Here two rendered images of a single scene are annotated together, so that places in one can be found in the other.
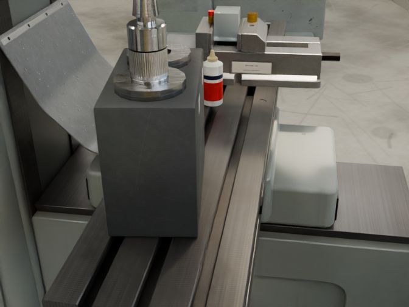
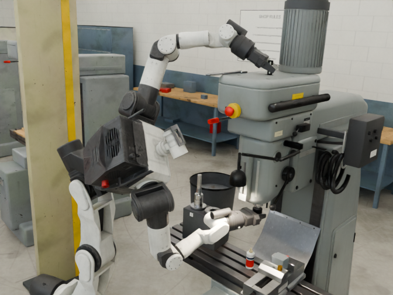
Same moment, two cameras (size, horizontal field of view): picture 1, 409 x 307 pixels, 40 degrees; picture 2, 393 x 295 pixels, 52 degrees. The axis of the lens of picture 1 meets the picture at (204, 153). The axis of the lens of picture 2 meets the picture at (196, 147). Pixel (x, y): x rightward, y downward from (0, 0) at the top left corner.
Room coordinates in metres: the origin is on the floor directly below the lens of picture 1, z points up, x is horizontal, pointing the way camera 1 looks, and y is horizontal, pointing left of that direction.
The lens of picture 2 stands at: (1.78, -1.66, 2.08)
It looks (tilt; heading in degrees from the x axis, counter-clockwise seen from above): 17 degrees down; 124
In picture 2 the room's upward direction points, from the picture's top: 2 degrees clockwise
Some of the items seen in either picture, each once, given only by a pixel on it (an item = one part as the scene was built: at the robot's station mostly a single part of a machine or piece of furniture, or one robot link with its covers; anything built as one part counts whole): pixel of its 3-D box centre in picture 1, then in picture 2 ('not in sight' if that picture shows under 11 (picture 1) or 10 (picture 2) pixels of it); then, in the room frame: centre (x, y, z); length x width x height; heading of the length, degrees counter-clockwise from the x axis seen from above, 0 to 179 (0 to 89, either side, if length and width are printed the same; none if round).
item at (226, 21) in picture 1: (227, 23); (279, 261); (1.20, -0.05, 1.04); 0.06 x 0.05 x 0.06; 172
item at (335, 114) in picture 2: not in sight; (319, 113); (1.14, 0.47, 1.66); 0.80 x 0.23 x 0.20; 80
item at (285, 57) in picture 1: (240, 49); (275, 275); (1.20, -0.08, 0.98); 0.35 x 0.15 x 0.11; 82
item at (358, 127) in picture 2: not in sight; (365, 140); (1.44, 0.21, 1.62); 0.20 x 0.09 x 0.21; 80
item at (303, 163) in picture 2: not in sight; (284, 158); (1.09, 0.16, 1.47); 0.24 x 0.19 x 0.26; 170
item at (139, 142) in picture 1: (158, 131); (204, 224); (0.71, 0.06, 1.03); 0.22 x 0.12 x 0.20; 177
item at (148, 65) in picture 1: (148, 54); (198, 200); (0.66, 0.07, 1.16); 0.05 x 0.05 x 0.06
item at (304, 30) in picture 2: not in sight; (303, 36); (1.10, 0.22, 2.05); 0.20 x 0.20 x 0.32
